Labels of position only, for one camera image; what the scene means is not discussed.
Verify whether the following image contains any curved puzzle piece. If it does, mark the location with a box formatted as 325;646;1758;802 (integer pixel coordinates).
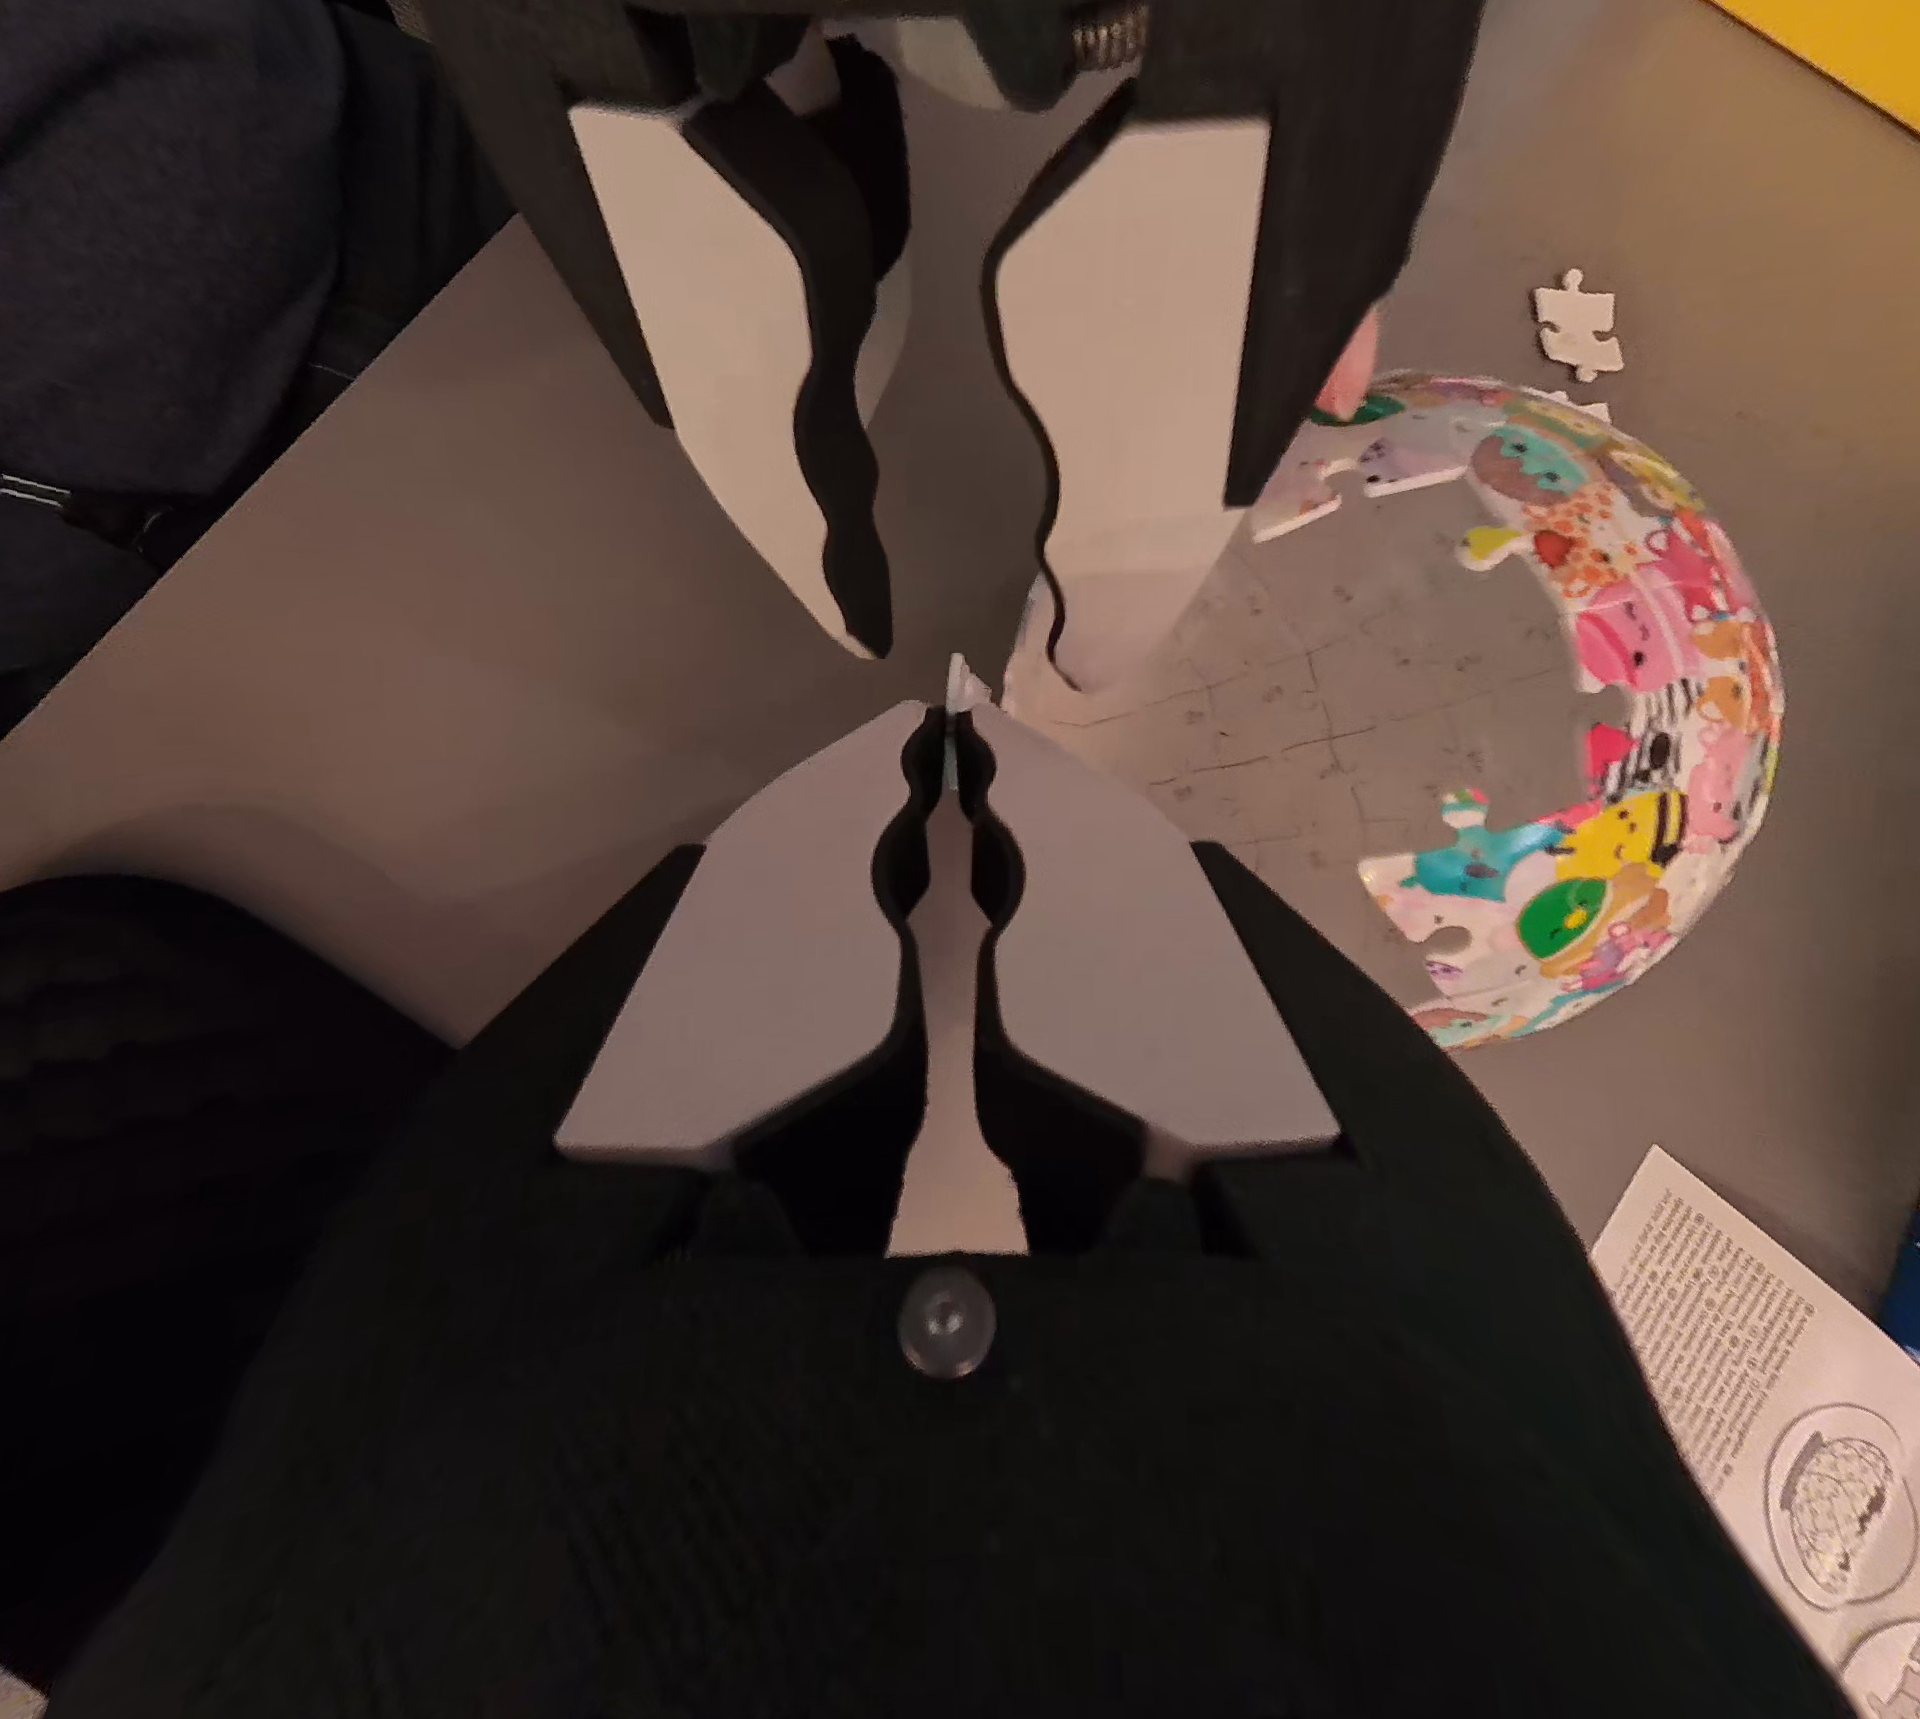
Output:
943;651;998;796

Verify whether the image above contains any colourful puzzle ball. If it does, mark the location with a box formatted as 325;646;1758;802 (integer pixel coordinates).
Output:
1000;369;1789;1052

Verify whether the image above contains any black wrist rest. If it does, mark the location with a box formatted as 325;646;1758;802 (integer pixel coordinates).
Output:
0;873;472;1694

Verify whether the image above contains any loose white puzzle piece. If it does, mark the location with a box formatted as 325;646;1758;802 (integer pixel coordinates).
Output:
1529;266;1625;384

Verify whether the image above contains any white instruction sheet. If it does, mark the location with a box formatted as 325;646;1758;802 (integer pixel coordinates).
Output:
1594;1142;1920;1719

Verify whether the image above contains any person's dark blue clothing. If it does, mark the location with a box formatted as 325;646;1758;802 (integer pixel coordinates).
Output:
0;0;511;738

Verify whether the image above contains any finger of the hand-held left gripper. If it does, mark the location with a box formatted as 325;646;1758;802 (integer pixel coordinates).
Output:
975;79;1276;696
568;79;902;661

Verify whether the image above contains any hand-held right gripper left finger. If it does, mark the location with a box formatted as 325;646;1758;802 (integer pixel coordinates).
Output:
554;700;935;1167

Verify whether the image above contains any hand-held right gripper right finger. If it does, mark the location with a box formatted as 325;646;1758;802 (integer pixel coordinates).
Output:
948;700;1342;1167

